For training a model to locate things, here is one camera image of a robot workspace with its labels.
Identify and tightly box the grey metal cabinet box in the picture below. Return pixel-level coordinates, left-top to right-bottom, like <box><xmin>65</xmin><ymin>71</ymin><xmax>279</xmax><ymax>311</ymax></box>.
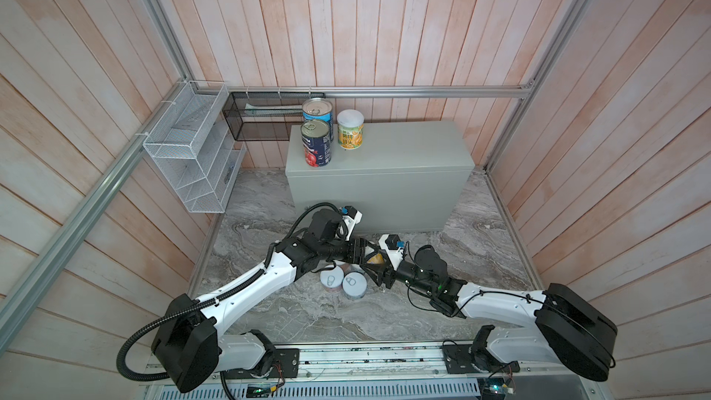
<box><xmin>285</xmin><ymin>120</ymin><xmax>475</xmax><ymax>233</ymax></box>

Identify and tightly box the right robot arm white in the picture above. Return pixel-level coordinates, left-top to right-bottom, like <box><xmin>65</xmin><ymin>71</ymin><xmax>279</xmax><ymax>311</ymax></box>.
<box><xmin>363</xmin><ymin>241</ymin><xmax>618</xmax><ymax>381</ymax></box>

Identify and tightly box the white wire mesh shelf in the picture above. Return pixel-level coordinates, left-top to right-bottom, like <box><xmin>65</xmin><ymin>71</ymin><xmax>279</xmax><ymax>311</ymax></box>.
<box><xmin>144</xmin><ymin>81</ymin><xmax>244</xmax><ymax>214</ymax></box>

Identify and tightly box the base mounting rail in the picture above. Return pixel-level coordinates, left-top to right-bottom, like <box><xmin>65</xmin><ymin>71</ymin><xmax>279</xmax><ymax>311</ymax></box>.
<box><xmin>138</xmin><ymin>341</ymin><xmax>557</xmax><ymax>400</ymax></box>

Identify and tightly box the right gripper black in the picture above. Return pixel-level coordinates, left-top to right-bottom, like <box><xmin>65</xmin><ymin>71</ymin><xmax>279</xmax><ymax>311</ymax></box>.
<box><xmin>363</xmin><ymin>249</ymin><xmax>434</xmax><ymax>296</ymax></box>

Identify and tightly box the blue soup can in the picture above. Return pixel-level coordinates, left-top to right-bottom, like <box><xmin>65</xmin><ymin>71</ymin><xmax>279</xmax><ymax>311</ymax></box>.
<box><xmin>302</xmin><ymin>97</ymin><xmax>334</xmax><ymax>141</ymax></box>

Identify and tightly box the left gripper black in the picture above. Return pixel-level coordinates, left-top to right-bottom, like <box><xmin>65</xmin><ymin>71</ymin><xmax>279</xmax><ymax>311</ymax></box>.
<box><xmin>318</xmin><ymin>236</ymin><xmax>379</xmax><ymax>265</ymax></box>

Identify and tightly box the orange can white lid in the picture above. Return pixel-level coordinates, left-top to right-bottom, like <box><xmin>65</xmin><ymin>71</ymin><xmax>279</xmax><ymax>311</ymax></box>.
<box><xmin>363</xmin><ymin>251</ymin><xmax>390</xmax><ymax>279</ymax></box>
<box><xmin>337</xmin><ymin>109</ymin><xmax>365</xmax><ymax>150</ymax></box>

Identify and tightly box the aluminium frame rail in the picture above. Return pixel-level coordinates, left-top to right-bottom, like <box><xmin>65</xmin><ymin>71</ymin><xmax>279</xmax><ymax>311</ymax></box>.
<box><xmin>0</xmin><ymin>0</ymin><xmax>618</xmax><ymax>346</ymax></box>

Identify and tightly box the pull-tab can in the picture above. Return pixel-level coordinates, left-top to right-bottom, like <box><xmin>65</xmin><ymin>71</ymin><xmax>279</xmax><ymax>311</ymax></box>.
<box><xmin>342</xmin><ymin>271</ymin><xmax>368</xmax><ymax>300</ymax></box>
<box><xmin>320</xmin><ymin>266</ymin><xmax>344</xmax><ymax>293</ymax></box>

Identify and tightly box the orange can white lid front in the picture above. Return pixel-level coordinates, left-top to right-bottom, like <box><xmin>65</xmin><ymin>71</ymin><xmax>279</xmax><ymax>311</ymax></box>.
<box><xmin>363</xmin><ymin>251</ymin><xmax>390</xmax><ymax>279</ymax></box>

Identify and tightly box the black mesh basket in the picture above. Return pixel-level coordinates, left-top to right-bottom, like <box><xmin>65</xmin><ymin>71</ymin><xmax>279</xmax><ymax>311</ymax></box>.
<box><xmin>222</xmin><ymin>92</ymin><xmax>325</xmax><ymax>142</ymax></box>

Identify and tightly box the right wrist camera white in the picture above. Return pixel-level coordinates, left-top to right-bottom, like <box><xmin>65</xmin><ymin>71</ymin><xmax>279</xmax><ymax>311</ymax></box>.
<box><xmin>379</xmin><ymin>233</ymin><xmax>405</xmax><ymax>270</ymax></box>

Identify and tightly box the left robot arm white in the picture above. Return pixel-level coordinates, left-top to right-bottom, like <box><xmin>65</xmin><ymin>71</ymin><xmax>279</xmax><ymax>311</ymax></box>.
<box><xmin>152</xmin><ymin>203</ymin><xmax>364</xmax><ymax>393</ymax></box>

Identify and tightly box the dark tomato can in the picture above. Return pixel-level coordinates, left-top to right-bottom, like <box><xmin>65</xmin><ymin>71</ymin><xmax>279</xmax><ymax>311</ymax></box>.
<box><xmin>301</xmin><ymin>120</ymin><xmax>331</xmax><ymax>168</ymax></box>

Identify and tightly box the black corrugated cable hose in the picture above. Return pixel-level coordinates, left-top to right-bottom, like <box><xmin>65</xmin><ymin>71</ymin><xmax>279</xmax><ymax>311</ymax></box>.
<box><xmin>115</xmin><ymin>202</ymin><xmax>343</xmax><ymax>383</ymax></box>

